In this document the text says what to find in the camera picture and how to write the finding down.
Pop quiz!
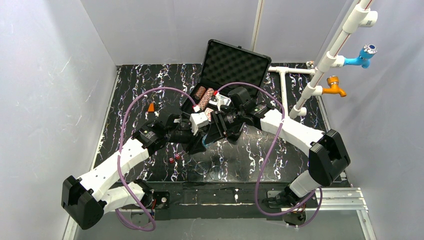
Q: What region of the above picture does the black poker set case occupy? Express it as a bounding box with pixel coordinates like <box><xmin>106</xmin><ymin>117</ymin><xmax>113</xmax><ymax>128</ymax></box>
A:
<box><xmin>190</xmin><ymin>39</ymin><xmax>272</xmax><ymax>103</ymax></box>

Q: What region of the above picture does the light blue chip stack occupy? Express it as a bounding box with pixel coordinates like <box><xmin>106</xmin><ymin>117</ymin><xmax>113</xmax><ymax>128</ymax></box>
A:
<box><xmin>202</xmin><ymin>135</ymin><xmax>209</xmax><ymax>148</ymax></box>

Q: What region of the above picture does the pink blue chip stack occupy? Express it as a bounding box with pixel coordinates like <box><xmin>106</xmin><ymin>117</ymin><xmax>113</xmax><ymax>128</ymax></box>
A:
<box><xmin>198</xmin><ymin>88</ymin><xmax>215</xmax><ymax>111</ymax></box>

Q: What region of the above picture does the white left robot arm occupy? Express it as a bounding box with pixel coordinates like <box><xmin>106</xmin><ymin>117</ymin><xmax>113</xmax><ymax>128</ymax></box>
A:
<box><xmin>61</xmin><ymin>112</ymin><xmax>210</xmax><ymax>230</ymax></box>

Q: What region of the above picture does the white pvc pipe frame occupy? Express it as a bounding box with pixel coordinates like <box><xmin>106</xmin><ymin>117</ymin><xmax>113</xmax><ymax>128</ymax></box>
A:
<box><xmin>268</xmin><ymin>0</ymin><xmax>378</xmax><ymax>119</ymax></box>

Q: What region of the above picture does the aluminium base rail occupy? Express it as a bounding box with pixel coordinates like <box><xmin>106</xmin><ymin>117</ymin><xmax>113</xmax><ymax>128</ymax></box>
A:
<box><xmin>64</xmin><ymin>183</ymin><xmax>376</xmax><ymax>240</ymax></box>

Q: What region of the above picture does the blue pipe valve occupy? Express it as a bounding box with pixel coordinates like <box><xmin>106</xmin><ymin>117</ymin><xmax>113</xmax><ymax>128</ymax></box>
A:
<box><xmin>343</xmin><ymin>44</ymin><xmax>378</xmax><ymax>69</ymax></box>

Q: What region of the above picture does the orange pipe valve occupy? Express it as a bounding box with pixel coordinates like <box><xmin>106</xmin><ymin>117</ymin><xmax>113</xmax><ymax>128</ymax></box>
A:
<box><xmin>322</xmin><ymin>75</ymin><xmax>347</xmax><ymax>98</ymax></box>

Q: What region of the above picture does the blue playing card deck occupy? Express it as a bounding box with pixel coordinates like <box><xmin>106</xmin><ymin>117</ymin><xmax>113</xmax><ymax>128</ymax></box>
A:
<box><xmin>215</xmin><ymin>93</ymin><xmax>231</xmax><ymax>108</ymax></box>

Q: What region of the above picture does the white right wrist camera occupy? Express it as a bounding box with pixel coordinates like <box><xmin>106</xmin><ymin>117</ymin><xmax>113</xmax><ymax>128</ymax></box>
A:
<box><xmin>208</xmin><ymin>93</ymin><xmax>231</xmax><ymax>111</ymax></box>

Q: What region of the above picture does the orange black chip stack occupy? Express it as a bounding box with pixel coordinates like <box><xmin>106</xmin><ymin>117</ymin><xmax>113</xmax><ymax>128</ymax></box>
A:
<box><xmin>194</xmin><ymin>86</ymin><xmax>207</xmax><ymax>101</ymax></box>

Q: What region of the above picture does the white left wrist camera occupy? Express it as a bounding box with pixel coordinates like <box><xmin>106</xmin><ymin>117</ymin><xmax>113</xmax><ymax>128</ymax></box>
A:
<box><xmin>189</xmin><ymin>105</ymin><xmax>210</xmax><ymax>136</ymax></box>

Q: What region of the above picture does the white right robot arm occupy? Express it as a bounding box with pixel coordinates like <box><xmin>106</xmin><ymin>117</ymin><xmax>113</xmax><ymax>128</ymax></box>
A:
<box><xmin>203</xmin><ymin>86</ymin><xmax>351</xmax><ymax>206</ymax></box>

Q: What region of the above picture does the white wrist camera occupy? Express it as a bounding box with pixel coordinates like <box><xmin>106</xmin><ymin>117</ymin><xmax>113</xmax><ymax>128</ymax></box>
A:
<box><xmin>208</xmin><ymin>93</ymin><xmax>231</xmax><ymax>111</ymax></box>
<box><xmin>189</xmin><ymin>105</ymin><xmax>210</xmax><ymax>136</ymax></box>

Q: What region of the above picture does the red playing card deck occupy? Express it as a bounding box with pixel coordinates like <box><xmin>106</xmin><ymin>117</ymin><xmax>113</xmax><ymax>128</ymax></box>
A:
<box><xmin>204</xmin><ymin>107</ymin><xmax>214</xmax><ymax>122</ymax></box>

